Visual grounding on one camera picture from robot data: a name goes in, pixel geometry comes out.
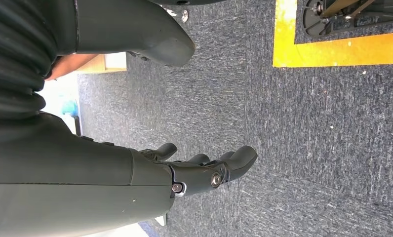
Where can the yellow floor tape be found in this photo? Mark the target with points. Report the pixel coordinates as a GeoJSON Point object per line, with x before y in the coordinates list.
{"type": "Point", "coordinates": [330, 52]}

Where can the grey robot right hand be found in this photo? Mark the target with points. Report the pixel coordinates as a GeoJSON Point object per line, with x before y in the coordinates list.
{"type": "Point", "coordinates": [69, 180]}

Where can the black metal base frame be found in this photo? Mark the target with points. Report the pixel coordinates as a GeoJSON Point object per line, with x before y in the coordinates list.
{"type": "Point", "coordinates": [314, 19]}

